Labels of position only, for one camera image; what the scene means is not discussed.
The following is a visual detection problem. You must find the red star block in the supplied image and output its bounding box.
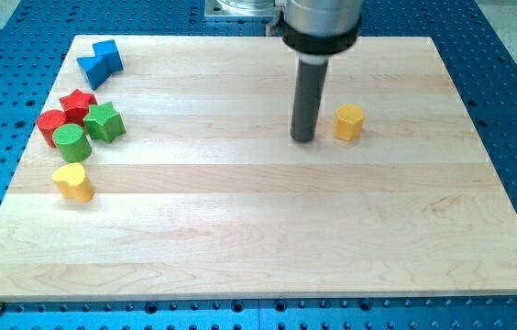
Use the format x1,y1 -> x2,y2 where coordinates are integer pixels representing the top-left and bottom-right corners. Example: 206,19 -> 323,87
59,89 -> 97,127

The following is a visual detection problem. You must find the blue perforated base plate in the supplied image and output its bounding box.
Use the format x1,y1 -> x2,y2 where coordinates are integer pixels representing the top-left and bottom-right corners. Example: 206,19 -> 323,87
0,1 -> 517,329

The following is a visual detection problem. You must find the light wooden board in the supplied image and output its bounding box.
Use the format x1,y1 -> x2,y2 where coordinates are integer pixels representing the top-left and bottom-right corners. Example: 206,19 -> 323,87
0,36 -> 517,302

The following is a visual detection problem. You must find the green cylinder block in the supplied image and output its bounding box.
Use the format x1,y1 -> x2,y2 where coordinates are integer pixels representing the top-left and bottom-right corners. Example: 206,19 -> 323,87
52,124 -> 92,162

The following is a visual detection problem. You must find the blue triangle block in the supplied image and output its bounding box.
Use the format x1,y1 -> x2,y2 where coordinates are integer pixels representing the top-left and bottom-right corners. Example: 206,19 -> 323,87
76,56 -> 110,90

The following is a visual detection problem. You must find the green star block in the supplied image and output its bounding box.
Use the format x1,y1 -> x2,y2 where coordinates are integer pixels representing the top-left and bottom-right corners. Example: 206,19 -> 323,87
83,102 -> 126,143

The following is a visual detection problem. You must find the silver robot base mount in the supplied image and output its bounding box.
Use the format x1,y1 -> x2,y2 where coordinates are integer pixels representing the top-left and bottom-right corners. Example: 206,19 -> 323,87
204,0 -> 286,19

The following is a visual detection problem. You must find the blue cube block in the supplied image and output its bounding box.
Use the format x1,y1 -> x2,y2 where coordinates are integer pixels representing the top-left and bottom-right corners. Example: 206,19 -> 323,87
93,39 -> 124,72

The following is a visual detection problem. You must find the yellow heart block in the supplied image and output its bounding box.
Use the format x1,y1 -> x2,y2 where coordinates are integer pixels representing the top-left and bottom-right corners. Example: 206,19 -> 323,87
51,162 -> 95,203

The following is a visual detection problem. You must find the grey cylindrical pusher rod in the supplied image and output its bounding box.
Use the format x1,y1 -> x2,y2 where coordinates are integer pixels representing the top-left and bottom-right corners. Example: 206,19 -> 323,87
290,59 -> 328,142

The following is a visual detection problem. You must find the red cylinder block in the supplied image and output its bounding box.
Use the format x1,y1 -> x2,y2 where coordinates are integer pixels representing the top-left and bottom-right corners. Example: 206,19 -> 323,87
36,109 -> 67,149

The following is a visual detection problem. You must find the yellow hexagon block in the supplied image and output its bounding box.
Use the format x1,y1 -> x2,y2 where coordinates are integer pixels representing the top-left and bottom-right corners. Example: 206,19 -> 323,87
333,104 -> 365,141

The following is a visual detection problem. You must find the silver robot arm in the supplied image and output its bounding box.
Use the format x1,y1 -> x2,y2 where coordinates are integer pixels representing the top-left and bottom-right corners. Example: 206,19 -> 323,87
280,0 -> 363,142

